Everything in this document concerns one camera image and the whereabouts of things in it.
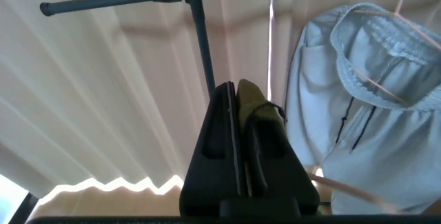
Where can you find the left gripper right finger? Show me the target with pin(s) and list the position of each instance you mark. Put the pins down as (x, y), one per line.
(286, 182)

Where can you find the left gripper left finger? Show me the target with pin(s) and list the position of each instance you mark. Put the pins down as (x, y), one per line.
(213, 175)

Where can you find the green garment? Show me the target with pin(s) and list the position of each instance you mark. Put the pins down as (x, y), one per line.
(251, 96)

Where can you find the pale grey shorts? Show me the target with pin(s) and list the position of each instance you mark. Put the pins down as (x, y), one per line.
(379, 148)

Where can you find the pink clothes hanger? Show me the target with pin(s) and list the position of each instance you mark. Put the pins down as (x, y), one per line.
(344, 186)
(379, 87)

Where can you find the black clothes rack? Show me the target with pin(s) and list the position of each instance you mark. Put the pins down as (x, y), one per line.
(203, 45)

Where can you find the beige curtain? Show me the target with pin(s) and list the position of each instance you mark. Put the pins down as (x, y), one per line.
(86, 96)

